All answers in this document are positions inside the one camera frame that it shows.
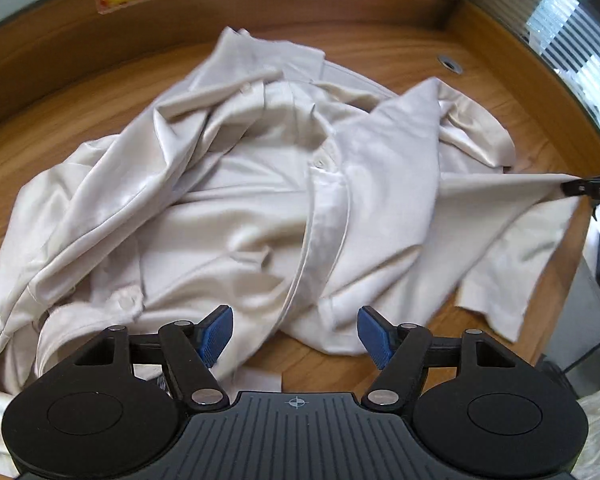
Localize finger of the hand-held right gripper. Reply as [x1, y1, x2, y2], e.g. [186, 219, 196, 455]
[561, 172, 600, 201]

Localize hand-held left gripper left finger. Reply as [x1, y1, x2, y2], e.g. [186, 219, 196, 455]
[74, 305, 234, 409]

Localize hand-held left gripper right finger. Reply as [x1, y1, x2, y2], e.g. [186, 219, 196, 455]
[357, 306, 519, 413]

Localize cream satin shirt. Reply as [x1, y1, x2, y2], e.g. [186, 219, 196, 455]
[0, 25, 583, 478]

